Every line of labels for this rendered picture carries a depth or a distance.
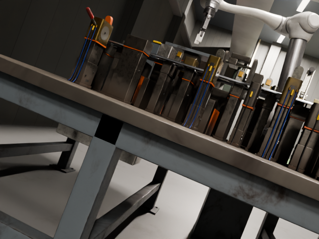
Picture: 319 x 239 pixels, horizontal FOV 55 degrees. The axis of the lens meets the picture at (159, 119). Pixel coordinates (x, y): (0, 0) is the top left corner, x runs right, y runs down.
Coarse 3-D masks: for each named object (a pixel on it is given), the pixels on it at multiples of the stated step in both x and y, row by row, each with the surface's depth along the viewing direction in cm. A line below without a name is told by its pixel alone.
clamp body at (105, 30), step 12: (108, 24) 160; (96, 36) 156; (108, 36) 164; (84, 48) 159; (96, 48) 160; (84, 60) 157; (96, 60) 163; (72, 72) 159; (84, 72) 157; (84, 84) 160
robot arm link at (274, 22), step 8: (200, 0) 213; (224, 8) 211; (232, 8) 209; (240, 8) 207; (248, 8) 205; (248, 16) 207; (256, 16) 203; (264, 16) 202; (272, 16) 202; (280, 16) 203; (272, 24) 204; (280, 24) 203
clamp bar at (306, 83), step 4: (308, 68) 158; (312, 68) 154; (308, 72) 157; (312, 72) 154; (308, 76) 158; (312, 76) 156; (304, 80) 157; (308, 80) 157; (304, 84) 157; (308, 84) 156; (300, 88) 156; (304, 88) 157; (308, 88) 155; (304, 92) 156; (304, 96) 155
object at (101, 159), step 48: (0, 96) 94; (48, 96) 91; (0, 144) 169; (48, 144) 211; (96, 144) 87; (144, 144) 85; (96, 192) 87; (144, 192) 186; (240, 192) 79; (288, 192) 77
